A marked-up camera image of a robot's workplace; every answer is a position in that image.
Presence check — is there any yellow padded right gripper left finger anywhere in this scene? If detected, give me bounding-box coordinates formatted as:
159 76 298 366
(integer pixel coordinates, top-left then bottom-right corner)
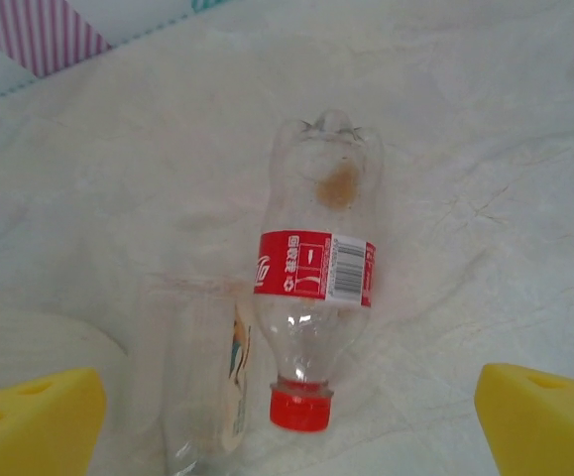
0 366 108 476

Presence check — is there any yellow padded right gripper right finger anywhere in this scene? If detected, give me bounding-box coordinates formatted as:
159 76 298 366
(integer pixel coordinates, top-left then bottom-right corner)
475 362 574 476

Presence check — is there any clear cola bottle red label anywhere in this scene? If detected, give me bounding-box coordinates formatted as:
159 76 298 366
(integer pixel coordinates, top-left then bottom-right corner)
250 107 386 433

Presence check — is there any clear bottle green print label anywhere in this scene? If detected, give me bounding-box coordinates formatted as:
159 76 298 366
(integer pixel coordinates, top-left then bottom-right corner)
140 277 258 476

